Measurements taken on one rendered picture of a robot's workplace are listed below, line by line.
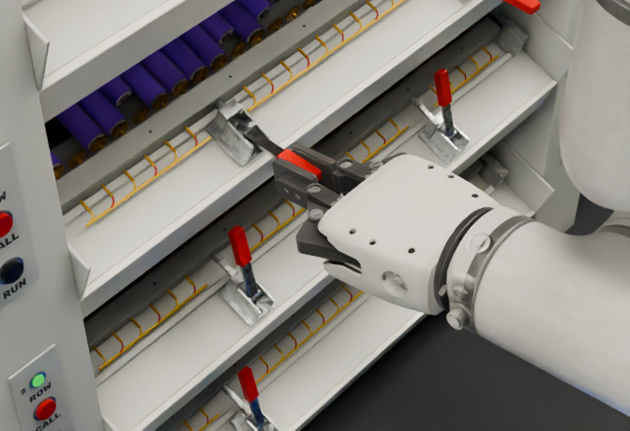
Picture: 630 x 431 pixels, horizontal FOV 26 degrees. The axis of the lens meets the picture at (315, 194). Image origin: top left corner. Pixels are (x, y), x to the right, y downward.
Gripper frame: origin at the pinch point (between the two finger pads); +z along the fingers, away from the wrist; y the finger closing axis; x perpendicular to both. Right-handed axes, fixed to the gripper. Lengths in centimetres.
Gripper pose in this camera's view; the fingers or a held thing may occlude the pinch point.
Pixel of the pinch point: (307, 177)
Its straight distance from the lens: 99.5
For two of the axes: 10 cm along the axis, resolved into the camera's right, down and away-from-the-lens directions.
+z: -7.3, -3.7, 5.8
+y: 6.8, -5.3, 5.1
